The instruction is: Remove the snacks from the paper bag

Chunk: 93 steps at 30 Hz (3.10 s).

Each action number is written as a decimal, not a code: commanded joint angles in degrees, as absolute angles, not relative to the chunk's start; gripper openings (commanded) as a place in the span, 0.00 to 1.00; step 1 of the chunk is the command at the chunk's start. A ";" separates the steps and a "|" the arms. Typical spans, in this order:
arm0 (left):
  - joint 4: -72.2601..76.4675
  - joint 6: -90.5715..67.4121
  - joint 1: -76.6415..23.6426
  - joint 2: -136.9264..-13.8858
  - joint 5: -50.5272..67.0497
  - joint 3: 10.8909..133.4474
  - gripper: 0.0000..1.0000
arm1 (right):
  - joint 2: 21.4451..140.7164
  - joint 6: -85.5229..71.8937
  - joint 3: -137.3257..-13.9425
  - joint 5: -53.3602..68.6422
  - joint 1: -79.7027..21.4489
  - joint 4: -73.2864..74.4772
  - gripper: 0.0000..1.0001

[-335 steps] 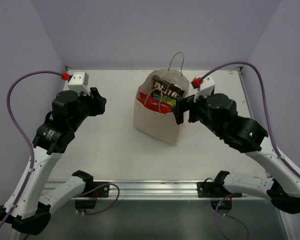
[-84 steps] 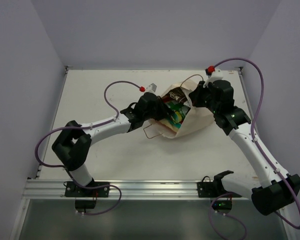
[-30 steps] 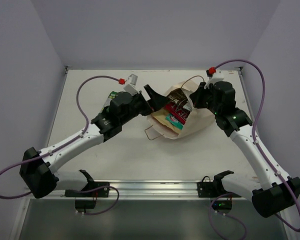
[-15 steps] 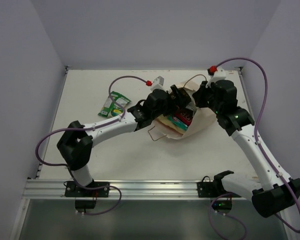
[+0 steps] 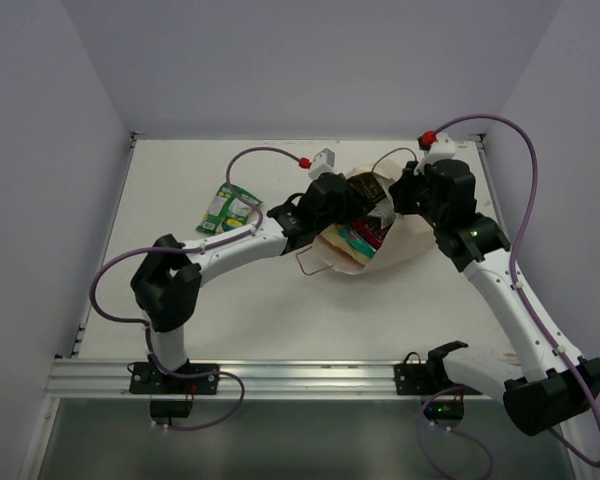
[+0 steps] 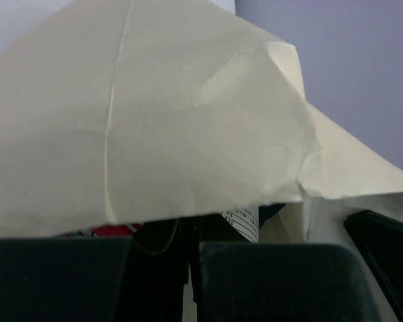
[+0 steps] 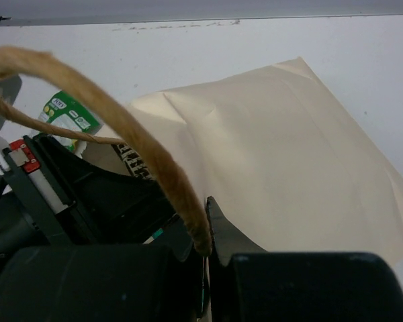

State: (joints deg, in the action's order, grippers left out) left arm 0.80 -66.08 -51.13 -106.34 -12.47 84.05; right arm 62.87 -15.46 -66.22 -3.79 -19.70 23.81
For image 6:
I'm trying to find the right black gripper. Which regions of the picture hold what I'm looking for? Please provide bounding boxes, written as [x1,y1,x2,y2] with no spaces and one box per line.
[343,211,403,321]

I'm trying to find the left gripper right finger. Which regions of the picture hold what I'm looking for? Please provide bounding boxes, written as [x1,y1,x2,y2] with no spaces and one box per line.
[189,214,403,322]

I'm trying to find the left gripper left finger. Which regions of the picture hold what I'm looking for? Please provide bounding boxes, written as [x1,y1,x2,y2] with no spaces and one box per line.
[0,220,186,321]

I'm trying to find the red snack packet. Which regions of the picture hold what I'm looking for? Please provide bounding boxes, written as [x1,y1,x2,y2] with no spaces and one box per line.
[76,223,143,237]

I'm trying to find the beige paper bag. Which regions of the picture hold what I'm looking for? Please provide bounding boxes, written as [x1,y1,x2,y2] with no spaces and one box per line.
[0,1,403,243]

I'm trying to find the brown candy packet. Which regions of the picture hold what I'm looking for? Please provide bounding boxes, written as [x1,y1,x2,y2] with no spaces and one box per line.
[198,203,285,244]

